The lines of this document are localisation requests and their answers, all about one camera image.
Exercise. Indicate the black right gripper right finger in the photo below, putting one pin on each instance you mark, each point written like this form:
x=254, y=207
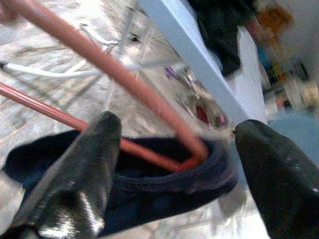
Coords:
x=281, y=184

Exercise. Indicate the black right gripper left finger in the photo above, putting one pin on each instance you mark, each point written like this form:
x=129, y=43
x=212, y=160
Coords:
x=82, y=174

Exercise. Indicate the dark navy garment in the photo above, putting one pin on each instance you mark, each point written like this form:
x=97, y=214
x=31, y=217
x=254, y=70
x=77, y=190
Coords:
x=162, y=189

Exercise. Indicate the salmon red clothes hanger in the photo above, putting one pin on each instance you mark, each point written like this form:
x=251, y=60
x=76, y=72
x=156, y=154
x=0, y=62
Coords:
x=112, y=67

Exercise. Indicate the black garment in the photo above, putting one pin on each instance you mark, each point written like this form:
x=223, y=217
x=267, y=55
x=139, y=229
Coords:
x=221, y=37

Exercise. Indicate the orange plush toy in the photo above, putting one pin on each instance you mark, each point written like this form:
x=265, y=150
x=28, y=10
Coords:
x=274, y=20

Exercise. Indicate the white folding table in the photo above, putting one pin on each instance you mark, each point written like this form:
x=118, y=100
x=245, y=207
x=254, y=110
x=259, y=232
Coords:
x=179, y=30

